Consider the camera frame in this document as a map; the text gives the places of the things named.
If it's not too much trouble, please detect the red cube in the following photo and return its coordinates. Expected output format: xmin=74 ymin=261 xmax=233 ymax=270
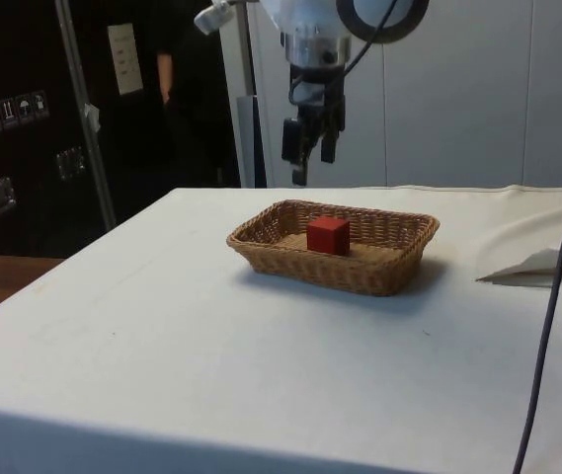
xmin=306 ymin=215 xmax=351 ymax=257

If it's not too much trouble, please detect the black cabinet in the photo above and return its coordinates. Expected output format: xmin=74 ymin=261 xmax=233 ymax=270
xmin=0 ymin=0 xmax=240 ymax=258

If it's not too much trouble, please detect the brown wicker basket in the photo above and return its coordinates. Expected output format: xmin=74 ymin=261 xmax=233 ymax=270
xmin=225 ymin=198 xmax=442 ymax=297

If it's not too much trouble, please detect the black cable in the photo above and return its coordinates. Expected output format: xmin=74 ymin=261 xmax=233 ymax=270
xmin=339 ymin=0 xmax=400 ymax=80
xmin=511 ymin=93 xmax=562 ymax=474

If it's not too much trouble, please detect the person in black shirt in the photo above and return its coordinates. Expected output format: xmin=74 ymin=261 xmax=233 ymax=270
xmin=154 ymin=0 xmax=237 ymax=174

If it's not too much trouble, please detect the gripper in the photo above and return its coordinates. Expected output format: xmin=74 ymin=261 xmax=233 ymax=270
xmin=280 ymin=63 xmax=350 ymax=188

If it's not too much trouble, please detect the pale locker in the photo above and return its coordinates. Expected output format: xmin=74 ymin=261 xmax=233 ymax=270
xmin=524 ymin=0 xmax=562 ymax=189
xmin=245 ymin=0 xmax=386 ymax=189

